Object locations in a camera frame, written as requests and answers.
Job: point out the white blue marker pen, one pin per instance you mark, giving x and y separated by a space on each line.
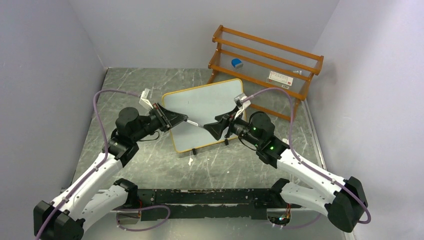
195 123

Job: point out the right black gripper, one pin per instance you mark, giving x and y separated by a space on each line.
216 129

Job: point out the blue whiteboard eraser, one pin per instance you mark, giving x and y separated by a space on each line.
236 63

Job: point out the whiteboard metal stand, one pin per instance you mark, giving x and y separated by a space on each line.
194 150

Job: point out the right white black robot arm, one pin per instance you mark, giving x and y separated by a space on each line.
342 201

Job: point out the yellow framed whiteboard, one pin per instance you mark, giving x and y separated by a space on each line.
201 104

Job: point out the orange wooden rack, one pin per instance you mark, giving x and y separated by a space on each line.
259 57

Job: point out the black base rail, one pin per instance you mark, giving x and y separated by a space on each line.
252 203

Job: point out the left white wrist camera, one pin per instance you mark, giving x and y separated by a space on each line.
144 99

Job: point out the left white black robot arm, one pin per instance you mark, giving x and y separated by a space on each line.
69 215

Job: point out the aluminium frame rail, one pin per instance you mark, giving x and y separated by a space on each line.
80 202

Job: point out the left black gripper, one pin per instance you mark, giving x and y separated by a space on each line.
166 118

